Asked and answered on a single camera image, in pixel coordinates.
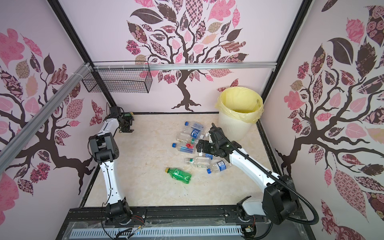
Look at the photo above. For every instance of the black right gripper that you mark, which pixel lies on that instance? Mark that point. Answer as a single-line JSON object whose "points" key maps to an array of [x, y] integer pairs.
{"points": [[206, 143]]}

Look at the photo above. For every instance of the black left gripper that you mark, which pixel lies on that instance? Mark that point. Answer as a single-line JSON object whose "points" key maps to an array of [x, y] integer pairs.
{"points": [[125, 128]]}

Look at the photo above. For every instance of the green soda bottle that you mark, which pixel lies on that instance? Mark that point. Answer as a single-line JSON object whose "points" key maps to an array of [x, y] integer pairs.
{"points": [[179, 175], [128, 115]]}

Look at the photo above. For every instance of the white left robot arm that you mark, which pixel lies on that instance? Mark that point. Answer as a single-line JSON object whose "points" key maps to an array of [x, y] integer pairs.
{"points": [[105, 151]]}

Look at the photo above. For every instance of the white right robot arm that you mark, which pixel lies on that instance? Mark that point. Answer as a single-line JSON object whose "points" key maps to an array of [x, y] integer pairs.
{"points": [[279, 201]]}

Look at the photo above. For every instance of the cream bin yellow bag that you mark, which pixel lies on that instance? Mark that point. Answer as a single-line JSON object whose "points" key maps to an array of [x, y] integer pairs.
{"points": [[239, 109]]}

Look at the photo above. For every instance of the bottle blue label white cap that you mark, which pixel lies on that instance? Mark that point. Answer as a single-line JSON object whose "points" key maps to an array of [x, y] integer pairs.
{"points": [[206, 155]]}

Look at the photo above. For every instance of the small bottle blue cap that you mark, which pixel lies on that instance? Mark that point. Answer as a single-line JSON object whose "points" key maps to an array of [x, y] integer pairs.
{"points": [[219, 167]]}

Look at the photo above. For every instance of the Fiji bottle red flower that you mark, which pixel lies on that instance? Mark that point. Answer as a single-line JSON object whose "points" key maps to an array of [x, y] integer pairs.
{"points": [[184, 147]]}

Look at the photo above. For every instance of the clear bottle pale blue label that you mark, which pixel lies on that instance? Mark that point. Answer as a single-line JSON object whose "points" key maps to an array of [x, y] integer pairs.
{"points": [[193, 128]]}

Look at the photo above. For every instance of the white vent strip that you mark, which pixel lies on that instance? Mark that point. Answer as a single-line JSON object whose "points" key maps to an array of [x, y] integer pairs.
{"points": [[154, 232]]}

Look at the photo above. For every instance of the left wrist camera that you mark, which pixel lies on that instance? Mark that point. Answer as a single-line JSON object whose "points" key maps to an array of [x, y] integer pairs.
{"points": [[115, 112]]}

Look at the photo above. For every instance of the black wire basket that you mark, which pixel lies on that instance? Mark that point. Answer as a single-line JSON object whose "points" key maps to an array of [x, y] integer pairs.
{"points": [[119, 77]]}

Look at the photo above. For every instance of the aluminium rail back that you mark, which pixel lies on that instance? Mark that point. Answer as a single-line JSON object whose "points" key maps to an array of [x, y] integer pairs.
{"points": [[171, 67]]}

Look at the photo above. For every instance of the aluminium rail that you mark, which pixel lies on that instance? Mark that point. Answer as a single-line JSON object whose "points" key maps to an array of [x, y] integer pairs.
{"points": [[12, 149], [171, 67]]}

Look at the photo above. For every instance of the black base frame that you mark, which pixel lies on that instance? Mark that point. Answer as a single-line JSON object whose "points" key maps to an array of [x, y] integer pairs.
{"points": [[253, 227]]}

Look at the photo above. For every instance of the aluminium rail left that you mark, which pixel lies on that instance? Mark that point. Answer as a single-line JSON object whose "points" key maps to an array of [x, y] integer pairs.
{"points": [[12, 149]]}

